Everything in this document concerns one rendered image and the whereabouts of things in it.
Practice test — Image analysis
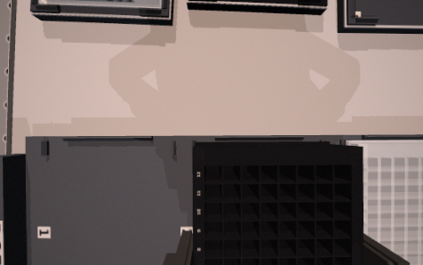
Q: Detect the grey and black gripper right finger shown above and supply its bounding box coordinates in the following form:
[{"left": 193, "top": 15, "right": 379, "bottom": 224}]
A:
[{"left": 363, "top": 233, "right": 410, "bottom": 265}]

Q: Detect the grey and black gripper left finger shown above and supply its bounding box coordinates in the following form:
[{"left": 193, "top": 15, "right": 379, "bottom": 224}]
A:
[{"left": 163, "top": 230, "right": 193, "bottom": 265}]

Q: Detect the black deep-well block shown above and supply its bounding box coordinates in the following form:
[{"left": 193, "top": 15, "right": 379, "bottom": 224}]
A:
[{"left": 193, "top": 141, "right": 363, "bottom": 265}]

